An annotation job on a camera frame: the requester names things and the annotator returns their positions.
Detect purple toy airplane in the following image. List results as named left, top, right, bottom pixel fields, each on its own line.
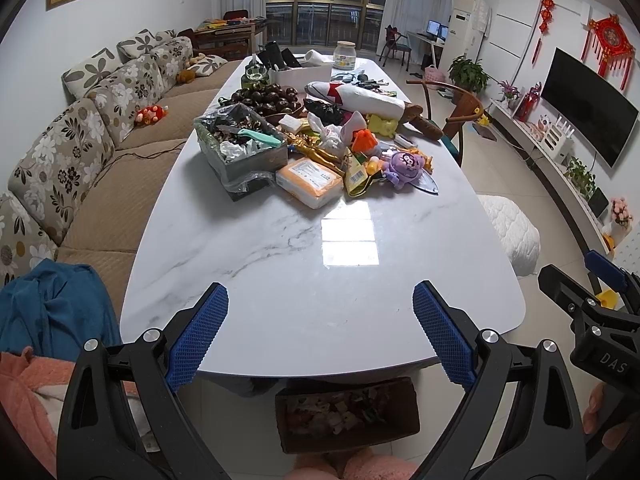
left=382, top=151, right=433, bottom=190

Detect orange white parcel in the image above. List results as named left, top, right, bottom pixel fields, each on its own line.
left=276, top=158, right=344, bottom=209

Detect cardboard trash box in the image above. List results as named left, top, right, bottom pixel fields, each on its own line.
left=274, top=377, right=420, bottom=454

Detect right hand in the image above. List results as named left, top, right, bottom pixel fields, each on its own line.
left=582, top=382, right=634, bottom=451

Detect white quilted pouf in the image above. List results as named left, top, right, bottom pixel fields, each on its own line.
left=478, top=195, right=541, bottom=278

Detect pink fluffy garment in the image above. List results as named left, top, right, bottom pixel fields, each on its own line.
left=1, top=347, right=75, bottom=477

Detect blue cloth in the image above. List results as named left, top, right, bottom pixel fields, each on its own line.
left=1, top=259, right=122, bottom=362

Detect white tv cabinet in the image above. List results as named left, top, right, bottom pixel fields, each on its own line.
left=487, top=100, right=614, bottom=259

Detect black television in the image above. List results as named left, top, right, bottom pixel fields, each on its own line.
left=541, top=48, right=638, bottom=167

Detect pink fluffy trouser legs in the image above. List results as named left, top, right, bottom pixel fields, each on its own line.
left=285, top=448, right=418, bottom=480

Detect silver foil wrapper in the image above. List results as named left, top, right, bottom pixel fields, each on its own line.
left=410, top=169, right=439, bottom=195

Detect wooden chair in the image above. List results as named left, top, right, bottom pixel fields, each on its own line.
left=407, top=80, right=485, bottom=167

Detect floral cushion beige sofa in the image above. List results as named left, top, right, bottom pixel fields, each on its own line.
left=1, top=29, right=239, bottom=310

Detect red chinese knot decoration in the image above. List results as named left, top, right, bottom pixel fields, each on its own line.
left=580, top=14, right=636, bottom=92

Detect green potted plant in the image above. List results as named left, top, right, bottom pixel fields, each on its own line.
left=448, top=55, right=489, bottom=94

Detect orange plush toy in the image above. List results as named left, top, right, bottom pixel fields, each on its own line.
left=350, top=128, right=378, bottom=153

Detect white floor air conditioner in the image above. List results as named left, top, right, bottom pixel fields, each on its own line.
left=438, top=0, right=475, bottom=75

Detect grey tray of clutter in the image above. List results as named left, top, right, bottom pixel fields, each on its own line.
left=193, top=103, right=288, bottom=200

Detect gold figurine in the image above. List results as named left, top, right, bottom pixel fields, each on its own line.
left=285, top=133, right=345, bottom=178

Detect white lidded jar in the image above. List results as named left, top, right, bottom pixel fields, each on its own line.
left=333, top=40, right=357, bottom=70

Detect bowl of dark chestnuts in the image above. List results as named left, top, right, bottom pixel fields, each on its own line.
left=230, top=84, right=303, bottom=117

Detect white storage box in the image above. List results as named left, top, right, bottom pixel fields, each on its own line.
left=268, top=63, right=332, bottom=93

